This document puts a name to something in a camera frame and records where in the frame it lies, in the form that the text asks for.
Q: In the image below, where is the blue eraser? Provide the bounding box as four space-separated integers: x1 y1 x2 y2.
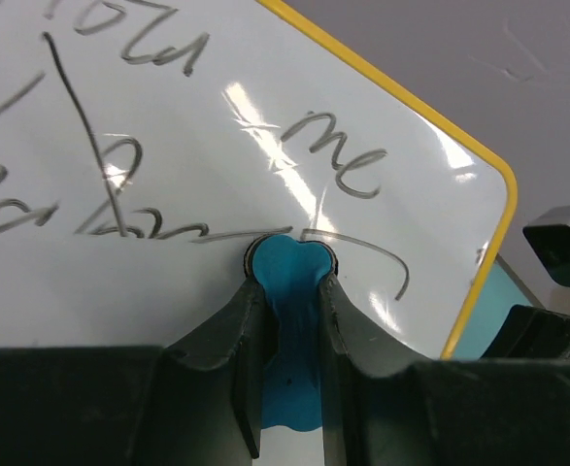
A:
249 235 337 432

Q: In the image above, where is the yellow framed whiteboard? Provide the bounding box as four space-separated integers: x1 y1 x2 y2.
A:
0 1 518 357

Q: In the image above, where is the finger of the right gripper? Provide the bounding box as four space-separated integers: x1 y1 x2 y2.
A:
482 305 570 360

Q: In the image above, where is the teal cutting board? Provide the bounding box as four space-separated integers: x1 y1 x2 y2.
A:
453 255 542 359

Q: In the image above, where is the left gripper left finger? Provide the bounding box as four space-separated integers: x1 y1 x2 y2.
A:
134 277 277 460

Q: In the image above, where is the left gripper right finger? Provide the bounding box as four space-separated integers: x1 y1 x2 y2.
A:
318 274 435 465

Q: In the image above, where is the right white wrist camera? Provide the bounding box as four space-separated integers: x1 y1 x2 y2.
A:
522 206 570 287

